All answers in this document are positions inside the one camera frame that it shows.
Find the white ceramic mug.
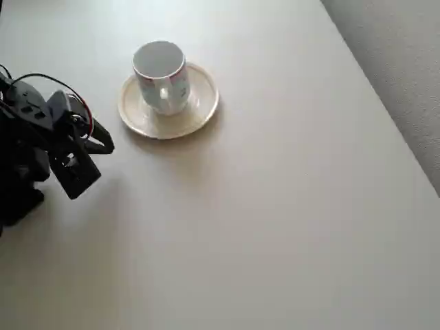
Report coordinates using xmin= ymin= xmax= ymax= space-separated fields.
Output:
xmin=132 ymin=40 xmax=190 ymax=116

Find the cream white saucer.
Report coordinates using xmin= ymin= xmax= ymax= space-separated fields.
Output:
xmin=117 ymin=61 xmax=220 ymax=140

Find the grey-blue camera box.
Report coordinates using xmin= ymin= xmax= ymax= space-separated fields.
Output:
xmin=45 ymin=89 xmax=72 ymax=122

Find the red and black wire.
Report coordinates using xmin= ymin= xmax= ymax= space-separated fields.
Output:
xmin=10 ymin=72 xmax=95 ymax=142

